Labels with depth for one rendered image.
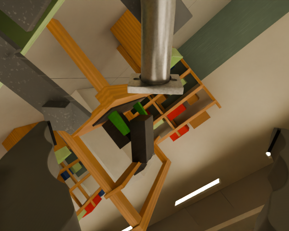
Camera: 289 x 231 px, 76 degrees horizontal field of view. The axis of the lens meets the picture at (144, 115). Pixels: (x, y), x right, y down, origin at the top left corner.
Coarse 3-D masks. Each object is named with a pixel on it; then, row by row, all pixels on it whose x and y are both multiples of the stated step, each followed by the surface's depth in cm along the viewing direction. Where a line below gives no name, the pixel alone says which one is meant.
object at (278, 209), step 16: (272, 144) 10; (288, 144) 9; (288, 160) 8; (272, 176) 9; (288, 176) 7; (272, 192) 7; (288, 192) 7; (272, 208) 6; (288, 208) 6; (256, 224) 7; (272, 224) 6; (288, 224) 6
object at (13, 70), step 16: (0, 32) 22; (0, 48) 22; (16, 48) 22; (0, 64) 23; (16, 64) 23; (32, 64) 23; (0, 80) 24; (16, 80) 24; (32, 80) 23; (48, 80) 24; (32, 96) 24; (48, 96) 24; (64, 96) 24; (48, 112) 23; (64, 112) 23; (80, 112) 26; (64, 128) 24
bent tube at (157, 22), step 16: (144, 0) 15; (160, 0) 15; (144, 16) 16; (160, 16) 15; (144, 32) 16; (160, 32) 16; (144, 48) 17; (160, 48) 17; (144, 64) 18; (160, 64) 17; (144, 80) 19; (160, 80) 18; (176, 80) 20
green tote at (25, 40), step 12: (60, 0) 30; (0, 12) 33; (48, 12) 30; (0, 24) 33; (12, 24) 33; (36, 24) 31; (12, 36) 33; (24, 36) 32; (36, 36) 33; (24, 48) 33; (0, 84) 37
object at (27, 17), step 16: (0, 0) 19; (16, 0) 19; (32, 0) 19; (48, 0) 20; (128, 0) 19; (176, 0) 19; (16, 16) 20; (32, 16) 20; (176, 16) 20; (192, 16) 20; (176, 32) 20
